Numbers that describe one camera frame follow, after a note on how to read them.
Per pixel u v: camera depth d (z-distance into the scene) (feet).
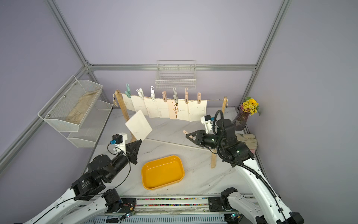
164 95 2.07
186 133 2.11
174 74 3.12
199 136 1.95
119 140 1.71
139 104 2.29
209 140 1.84
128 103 2.39
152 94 2.12
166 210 2.40
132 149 1.82
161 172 2.84
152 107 2.31
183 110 2.29
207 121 1.99
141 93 2.12
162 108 2.38
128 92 2.10
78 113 2.51
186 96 3.89
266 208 1.25
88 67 2.99
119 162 1.76
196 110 2.27
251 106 2.88
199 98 2.04
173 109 2.32
